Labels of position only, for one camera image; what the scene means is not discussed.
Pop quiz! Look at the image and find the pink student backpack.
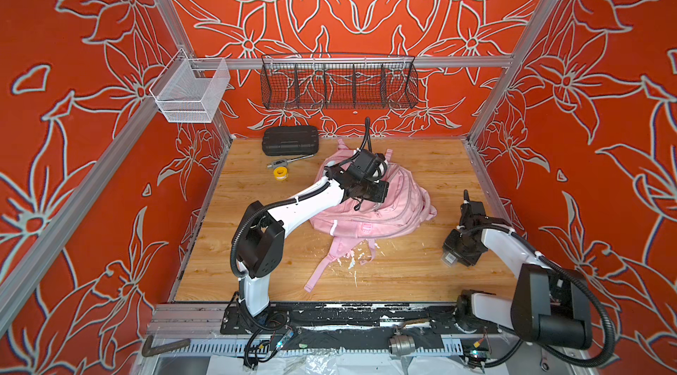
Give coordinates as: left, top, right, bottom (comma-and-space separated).
304, 149, 437, 292

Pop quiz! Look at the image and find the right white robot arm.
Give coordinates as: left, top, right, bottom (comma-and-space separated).
443, 193, 616, 371

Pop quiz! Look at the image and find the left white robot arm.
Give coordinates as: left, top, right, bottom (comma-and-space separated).
229, 118, 389, 317

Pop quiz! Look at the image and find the grey metal tool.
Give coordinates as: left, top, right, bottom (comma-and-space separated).
267, 154, 315, 170

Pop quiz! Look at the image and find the yellow tape roll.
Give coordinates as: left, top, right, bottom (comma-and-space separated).
273, 166, 288, 180

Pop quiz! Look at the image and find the black plastic case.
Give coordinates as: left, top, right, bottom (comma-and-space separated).
262, 126, 319, 156

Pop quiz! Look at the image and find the metal pipe fitting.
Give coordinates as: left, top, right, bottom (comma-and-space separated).
388, 334, 416, 357

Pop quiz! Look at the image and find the rusty allen key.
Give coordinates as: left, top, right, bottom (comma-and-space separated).
141, 334, 191, 357

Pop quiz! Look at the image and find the black wire wall basket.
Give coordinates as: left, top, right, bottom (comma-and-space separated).
260, 53, 420, 110

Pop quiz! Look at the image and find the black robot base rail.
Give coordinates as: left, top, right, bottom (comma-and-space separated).
219, 301, 499, 350

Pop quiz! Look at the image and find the white wire wall basket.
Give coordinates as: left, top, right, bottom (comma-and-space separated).
150, 48, 231, 123

